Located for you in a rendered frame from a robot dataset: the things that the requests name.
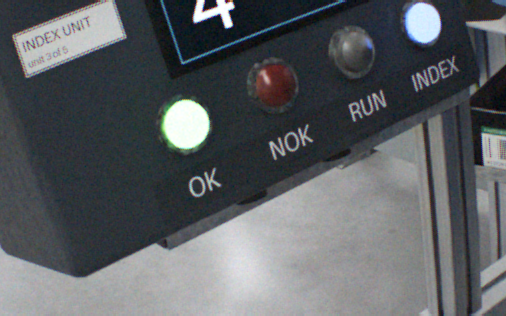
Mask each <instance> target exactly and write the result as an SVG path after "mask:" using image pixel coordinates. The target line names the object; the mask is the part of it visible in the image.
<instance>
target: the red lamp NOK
mask: <svg viewBox="0 0 506 316"><path fill-rule="evenodd" d="M247 90H248V94H249V97H250V100H251V102H252V103H253V105H254V106H255V107H256V108H257V109H258V110H259V111H261V112H262V113H264V114H268V115H277V114H280V113H283V112H285V111H286V110H288V109H289V108H290V107H291V106H292V105H293V103H294V101H295V100H296V97H297V94H298V79H297V76H296V74H295V71H294V70H293V68H292V67H291V66H290V65H289V64H288V63H287V62H286V61H284V60H282V59H279V58H274V57H268V58H264V59H262V60H260V61H258V62H257V63H256V64H255V65H254V66H253V68H252V69H251V71H250V73H249V75H248V81H247Z"/></svg>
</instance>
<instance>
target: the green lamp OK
mask: <svg viewBox="0 0 506 316"><path fill-rule="evenodd" d="M211 129H212V121H211V116H210V113H209V111H208V107H207V106H206V104H205V103H204V102H203V101H202V100H200V99H199V98H197V97H195V96H192V95H188V94H177V95H174V96H172V97H170V98H168V99H167V100H166V101H165V103H164V104H163V106H162V107H161V109H160V111H159V113H158V117H157V132H158V136H159V140H160V141H161V143H162V144H163V145H164V147H166V148H167V149H168V150H169V151H171V152H173V153H175V154H180V155H187V154H191V153H194V152H197V151H198V150H200V149H202V148H203V146H204V145H205V143H206V142H207V140H208V138H209V136H210V133H211Z"/></svg>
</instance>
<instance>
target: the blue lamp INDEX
mask: <svg viewBox="0 0 506 316"><path fill-rule="evenodd" d="M400 17H401V27H402V31H403V34H404V36H405V38H406V39H407V41H408V42H409V43H410V44H411V45H412V46H413V47H415V48H418V49H424V48H427V47H430V46H432V45H433V44H434V43H435V42H436V41H437V40H438V38H439V36H440V33H441V32H440V29H441V19H440V15H439V13H438V11H437V9H436V8H435V6H434V5H433V4H432V3H431V2H429V0H410V1H407V3H406V4H405V6H404V8H403V9H402V11H401V15H400Z"/></svg>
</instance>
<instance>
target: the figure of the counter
mask: <svg viewBox="0 0 506 316"><path fill-rule="evenodd" d="M158 2H159V5H160V8H161V10H162V13H163V16H164V18H165V24H166V27H167V30H168V33H169V35H170V38H171V41H172V44H173V46H174V49H175V52H176V54H177V57H178V63H179V66H180V68H182V67H184V66H187V65H189V64H192V63H194V62H197V61H199V60H202V59H204V58H207V57H209V56H211V55H214V54H216V53H219V52H220V51H223V50H225V49H228V48H230V47H233V46H235V45H238V44H240V43H245V42H248V41H250V40H253V39H255V38H258V37H260V36H263V35H265V34H267V33H269V32H268V29H267V25H266V21H265V17H264V14H263V11H262V8H261V5H260V3H259V0H158Z"/></svg>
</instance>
